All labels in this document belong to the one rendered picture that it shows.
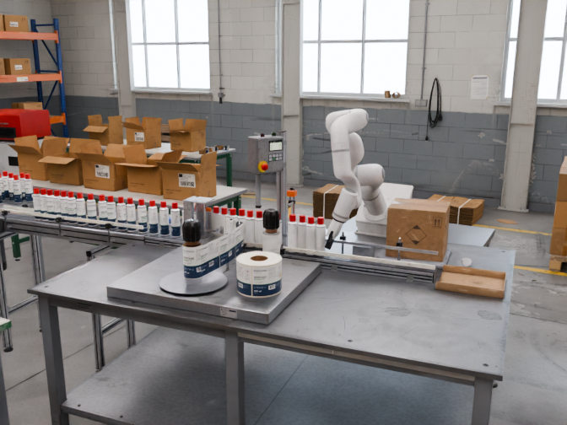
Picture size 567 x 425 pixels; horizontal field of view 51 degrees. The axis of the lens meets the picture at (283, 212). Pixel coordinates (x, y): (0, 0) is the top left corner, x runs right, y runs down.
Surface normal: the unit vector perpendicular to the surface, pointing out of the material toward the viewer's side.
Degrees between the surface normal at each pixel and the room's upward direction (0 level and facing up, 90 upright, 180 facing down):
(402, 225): 90
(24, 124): 90
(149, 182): 90
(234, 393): 90
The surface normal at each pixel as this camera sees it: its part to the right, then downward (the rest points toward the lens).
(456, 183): -0.47, 0.22
